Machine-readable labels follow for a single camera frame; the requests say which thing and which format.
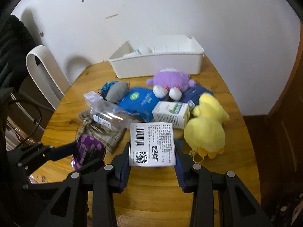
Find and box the purple dotted packet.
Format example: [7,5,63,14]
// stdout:
[71,135,106,170]

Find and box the plaid fabric bow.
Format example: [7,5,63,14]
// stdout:
[76,110,126,153]

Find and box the small white barcode box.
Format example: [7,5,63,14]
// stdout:
[129,122,176,167]

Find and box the yellow duck plush toy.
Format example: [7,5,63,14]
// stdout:
[184,93,230,159]

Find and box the clear plastic bottle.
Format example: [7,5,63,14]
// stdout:
[90,100,141,130]

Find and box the white green medicine box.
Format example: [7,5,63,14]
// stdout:
[152,101,190,129]

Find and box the blue Hiipapa wipes pack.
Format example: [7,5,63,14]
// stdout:
[118,87,162,122]

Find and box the dark blue tissue pack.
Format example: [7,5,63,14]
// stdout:
[179,84,213,110]

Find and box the purple plush toy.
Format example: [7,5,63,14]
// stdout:
[146,68,196,101]

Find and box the white blue plush toy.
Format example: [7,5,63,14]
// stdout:
[123,46,152,58]

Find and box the small lavender box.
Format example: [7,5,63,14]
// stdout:
[83,91,103,106]

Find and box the grey plush mouse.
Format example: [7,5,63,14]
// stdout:
[104,81,130,103]

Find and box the blue green ball toy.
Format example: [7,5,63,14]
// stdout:
[98,81,118,99]

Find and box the white curved chair back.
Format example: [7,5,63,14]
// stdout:
[26,45,71,109]

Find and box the white plastic storage bin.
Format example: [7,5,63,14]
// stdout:
[108,34,204,79]

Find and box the black clothing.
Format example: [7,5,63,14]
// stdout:
[1,15,36,90]

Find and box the black cable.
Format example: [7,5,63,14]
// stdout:
[4,99,43,147]

